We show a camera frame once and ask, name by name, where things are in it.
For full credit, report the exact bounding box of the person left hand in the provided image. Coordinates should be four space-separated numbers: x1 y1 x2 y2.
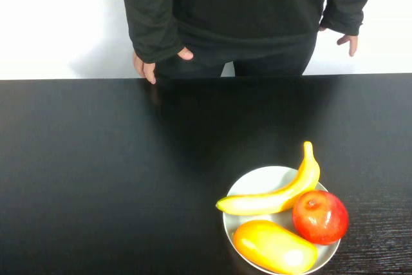
336 33 359 58

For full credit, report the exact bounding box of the person right hand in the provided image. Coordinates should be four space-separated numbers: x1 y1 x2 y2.
133 46 194 85

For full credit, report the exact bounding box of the yellow plastic banana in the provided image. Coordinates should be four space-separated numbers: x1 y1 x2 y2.
215 140 321 216

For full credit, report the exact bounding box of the person left arm black sleeve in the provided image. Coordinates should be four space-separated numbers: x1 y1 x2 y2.
319 0 382 36

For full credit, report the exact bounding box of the person arm black sleeve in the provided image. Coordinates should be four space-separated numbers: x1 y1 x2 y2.
117 0 186 64
319 0 382 36

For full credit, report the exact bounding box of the person right arm black sleeve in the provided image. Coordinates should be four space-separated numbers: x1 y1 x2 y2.
117 0 186 64

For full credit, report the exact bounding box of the white round plate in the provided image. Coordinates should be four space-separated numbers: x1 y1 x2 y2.
222 166 342 275

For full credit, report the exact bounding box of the red plastic apple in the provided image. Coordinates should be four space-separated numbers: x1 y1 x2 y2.
292 190 350 246

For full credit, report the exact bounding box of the orange yellow plastic mango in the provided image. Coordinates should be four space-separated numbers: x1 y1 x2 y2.
232 220 319 275

